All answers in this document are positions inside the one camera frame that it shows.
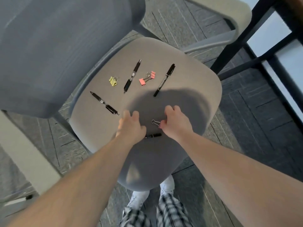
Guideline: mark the person's left hand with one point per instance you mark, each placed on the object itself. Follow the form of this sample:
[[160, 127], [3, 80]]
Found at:
[[129, 130]]

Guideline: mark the person's right hand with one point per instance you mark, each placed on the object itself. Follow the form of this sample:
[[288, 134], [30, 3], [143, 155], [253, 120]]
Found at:
[[177, 125]]

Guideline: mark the person's left fingers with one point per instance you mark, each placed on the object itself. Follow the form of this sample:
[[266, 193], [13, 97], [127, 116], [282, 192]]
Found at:
[[135, 115]]

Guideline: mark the person's right thumb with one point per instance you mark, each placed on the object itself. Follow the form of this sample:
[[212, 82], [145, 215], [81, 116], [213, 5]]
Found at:
[[164, 123]]

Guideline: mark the pink binder clip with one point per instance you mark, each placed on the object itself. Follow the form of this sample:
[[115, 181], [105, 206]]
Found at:
[[142, 82], [160, 126], [153, 74]]

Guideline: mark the person's left forearm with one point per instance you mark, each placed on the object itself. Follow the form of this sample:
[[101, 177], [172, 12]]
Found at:
[[78, 184]]

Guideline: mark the person's right forearm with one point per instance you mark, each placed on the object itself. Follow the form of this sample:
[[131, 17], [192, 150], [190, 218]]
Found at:
[[236, 177]]

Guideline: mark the short black marker pen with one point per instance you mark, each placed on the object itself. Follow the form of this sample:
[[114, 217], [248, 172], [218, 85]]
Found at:
[[153, 136]]

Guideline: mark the black retractable pen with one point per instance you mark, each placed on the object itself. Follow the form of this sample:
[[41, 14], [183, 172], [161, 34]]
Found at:
[[132, 76], [105, 104]]

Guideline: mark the yellow binder clip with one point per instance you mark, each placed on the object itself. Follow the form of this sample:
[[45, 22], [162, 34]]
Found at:
[[113, 81]]

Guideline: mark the grey chair seat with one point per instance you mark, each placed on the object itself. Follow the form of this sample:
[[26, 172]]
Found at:
[[189, 82]]

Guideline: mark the plaid trousers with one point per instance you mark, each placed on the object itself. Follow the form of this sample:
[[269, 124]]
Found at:
[[170, 212]]

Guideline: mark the grey mesh chair backrest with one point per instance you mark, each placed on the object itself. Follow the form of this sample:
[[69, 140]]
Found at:
[[54, 49]]

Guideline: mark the grey chair armrest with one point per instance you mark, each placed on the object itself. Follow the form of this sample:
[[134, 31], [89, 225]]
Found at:
[[26, 148], [227, 11]]

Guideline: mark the black table frame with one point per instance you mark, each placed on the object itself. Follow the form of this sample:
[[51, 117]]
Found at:
[[267, 54]]

